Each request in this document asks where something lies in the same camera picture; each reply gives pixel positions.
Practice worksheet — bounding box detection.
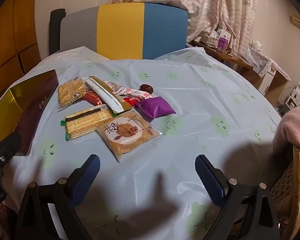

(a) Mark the dark red gold tin box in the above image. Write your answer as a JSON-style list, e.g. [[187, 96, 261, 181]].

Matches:
[[0, 69, 59, 157]]

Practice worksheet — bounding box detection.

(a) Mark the purple box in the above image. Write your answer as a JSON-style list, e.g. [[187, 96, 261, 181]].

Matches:
[[217, 37, 229, 53]]

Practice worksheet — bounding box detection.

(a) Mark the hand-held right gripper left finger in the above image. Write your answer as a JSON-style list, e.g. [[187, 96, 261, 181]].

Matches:
[[15, 154, 101, 240]]

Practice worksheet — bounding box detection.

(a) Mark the clear cracker packet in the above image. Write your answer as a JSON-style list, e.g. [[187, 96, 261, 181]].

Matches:
[[57, 76, 89, 112]]

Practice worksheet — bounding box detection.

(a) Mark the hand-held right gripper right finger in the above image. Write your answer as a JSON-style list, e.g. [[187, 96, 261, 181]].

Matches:
[[195, 154, 282, 240]]

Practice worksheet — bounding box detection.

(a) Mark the purple snack packet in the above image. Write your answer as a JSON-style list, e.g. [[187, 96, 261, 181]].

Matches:
[[134, 97, 177, 119]]

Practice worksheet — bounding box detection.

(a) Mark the yellow wooden wardrobe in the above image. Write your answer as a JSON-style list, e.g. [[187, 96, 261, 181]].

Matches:
[[0, 0, 42, 88]]

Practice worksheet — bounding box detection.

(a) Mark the starfish print curtain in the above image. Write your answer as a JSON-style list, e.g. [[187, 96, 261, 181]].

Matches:
[[107, 0, 259, 55]]

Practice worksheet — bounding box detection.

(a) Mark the white printed cover cloth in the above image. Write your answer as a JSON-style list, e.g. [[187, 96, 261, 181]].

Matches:
[[242, 47, 292, 80]]

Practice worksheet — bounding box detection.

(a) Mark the white and gold long packet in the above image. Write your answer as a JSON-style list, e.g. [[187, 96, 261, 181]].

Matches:
[[81, 76, 133, 114]]

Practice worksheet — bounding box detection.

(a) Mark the green-edged cracker packet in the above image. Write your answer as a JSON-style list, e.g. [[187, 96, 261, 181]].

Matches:
[[60, 104, 113, 140]]

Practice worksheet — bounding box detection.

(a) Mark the pink cloth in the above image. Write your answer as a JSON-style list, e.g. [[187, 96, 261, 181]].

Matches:
[[272, 106, 300, 178]]

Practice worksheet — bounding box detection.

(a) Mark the pink and white snack packet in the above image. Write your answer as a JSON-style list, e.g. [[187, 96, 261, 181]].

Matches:
[[104, 80, 154, 99]]

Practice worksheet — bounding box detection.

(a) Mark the light blue plastic tablecloth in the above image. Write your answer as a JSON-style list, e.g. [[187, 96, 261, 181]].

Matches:
[[0, 45, 284, 240]]

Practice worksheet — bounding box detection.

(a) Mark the small red snack packet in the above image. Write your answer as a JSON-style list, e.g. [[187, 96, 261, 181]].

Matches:
[[122, 96, 140, 108]]

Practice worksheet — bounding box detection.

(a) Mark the wooden side table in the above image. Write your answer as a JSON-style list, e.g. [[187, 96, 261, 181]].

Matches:
[[191, 39, 253, 70]]

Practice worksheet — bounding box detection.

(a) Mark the grey yellow blue chair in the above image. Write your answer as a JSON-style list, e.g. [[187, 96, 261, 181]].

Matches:
[[49, 2, 188, 60]]

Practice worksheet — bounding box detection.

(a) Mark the white box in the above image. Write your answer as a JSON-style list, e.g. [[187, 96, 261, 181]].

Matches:
[[216, 29, 232, 48]]

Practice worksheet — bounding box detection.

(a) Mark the round biscuit packet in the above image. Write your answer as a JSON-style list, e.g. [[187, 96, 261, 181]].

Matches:
[[97, 110, 163, 163]]

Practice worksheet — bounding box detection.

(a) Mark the tissue box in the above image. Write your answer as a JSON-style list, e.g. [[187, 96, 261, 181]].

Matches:
[[202, 31, 220, 45]]

